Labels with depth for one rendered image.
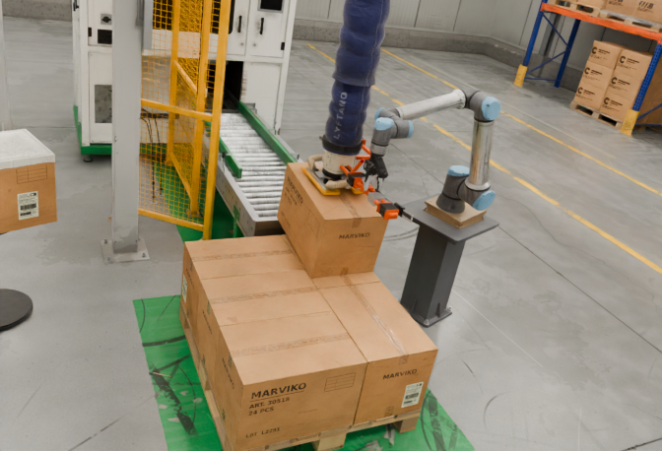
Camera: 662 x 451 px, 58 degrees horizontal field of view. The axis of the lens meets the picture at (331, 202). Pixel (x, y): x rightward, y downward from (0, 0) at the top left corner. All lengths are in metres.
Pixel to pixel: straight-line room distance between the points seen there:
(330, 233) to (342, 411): 0.90
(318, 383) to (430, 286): 1.47
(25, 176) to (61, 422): 1.23
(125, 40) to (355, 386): 2.40
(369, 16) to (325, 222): 1.06
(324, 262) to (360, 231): 0.26
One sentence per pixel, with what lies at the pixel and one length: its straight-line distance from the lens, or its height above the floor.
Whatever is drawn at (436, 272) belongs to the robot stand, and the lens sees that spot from 3.95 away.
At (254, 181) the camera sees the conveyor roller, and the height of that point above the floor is 0.55.
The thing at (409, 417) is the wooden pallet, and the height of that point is 0.11.
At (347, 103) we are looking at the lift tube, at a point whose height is 1.49.
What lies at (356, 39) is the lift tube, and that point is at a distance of 3.08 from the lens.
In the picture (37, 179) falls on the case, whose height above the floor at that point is 0.89.
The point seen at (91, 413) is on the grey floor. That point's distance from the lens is 3.29.
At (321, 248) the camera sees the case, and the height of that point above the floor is 0.75.
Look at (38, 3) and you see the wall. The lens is 11.98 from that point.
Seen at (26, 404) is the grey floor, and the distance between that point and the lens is 3.39.
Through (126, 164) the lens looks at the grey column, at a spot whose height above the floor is 0.69.
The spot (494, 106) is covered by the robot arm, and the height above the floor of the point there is 1.58.
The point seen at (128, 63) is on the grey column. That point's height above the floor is 1.37.
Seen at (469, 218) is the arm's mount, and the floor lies 0.81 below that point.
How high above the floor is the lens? 2.33
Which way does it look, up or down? 25 degrees down
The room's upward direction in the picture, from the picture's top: 10 degrees clockwise
